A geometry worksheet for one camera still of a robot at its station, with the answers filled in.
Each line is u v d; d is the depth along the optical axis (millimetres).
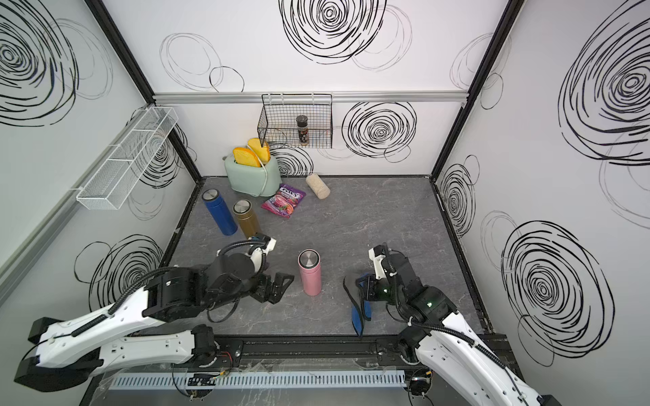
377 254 681
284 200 1071
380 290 643
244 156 1013
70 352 395
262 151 1055
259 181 1031
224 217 942
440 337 482
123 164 766
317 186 1119
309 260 705
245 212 808
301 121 841
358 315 776
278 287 550
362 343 743
